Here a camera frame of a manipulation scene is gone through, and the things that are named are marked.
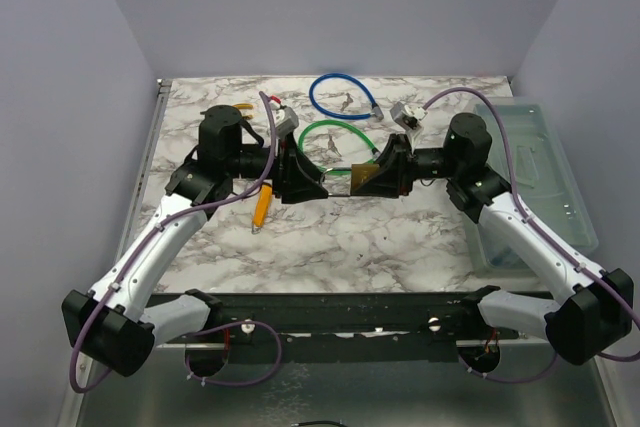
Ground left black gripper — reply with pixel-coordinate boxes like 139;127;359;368
227;130;330;203

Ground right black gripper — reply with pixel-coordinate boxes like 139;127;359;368
354;134;462;199

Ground brass padlock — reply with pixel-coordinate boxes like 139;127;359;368
319;162;380;198

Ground green cable lock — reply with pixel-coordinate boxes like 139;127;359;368
297;119;380;163

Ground blue cable lock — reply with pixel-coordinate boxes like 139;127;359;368
308;72;385;122

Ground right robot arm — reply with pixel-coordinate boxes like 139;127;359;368
350;113;634;365

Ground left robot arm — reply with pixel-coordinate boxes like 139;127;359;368
62;105;328;377

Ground orange utility knife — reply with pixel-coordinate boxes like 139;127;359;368
251;183;274;234

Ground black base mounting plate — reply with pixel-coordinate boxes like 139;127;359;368
147;290;531;364

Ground clear plastic bin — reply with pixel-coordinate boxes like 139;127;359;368
463;97;599;278

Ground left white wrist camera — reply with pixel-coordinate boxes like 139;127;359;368
274;105;299;139

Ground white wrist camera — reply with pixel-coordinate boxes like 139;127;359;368
390;102;426;150
274;105;299;139

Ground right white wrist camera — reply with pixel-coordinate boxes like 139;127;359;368
390;102;426;150

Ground yellow handled pliers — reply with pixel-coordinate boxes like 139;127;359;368
234;103;254;120

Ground aluminium rail frame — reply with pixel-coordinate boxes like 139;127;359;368
78;77;609;348

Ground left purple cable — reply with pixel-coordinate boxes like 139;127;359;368
68;91;282;393

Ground purple cable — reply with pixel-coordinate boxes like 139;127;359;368
68;91;282;393
423;87;640;383

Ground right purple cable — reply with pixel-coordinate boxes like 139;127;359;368
423;87;640;383

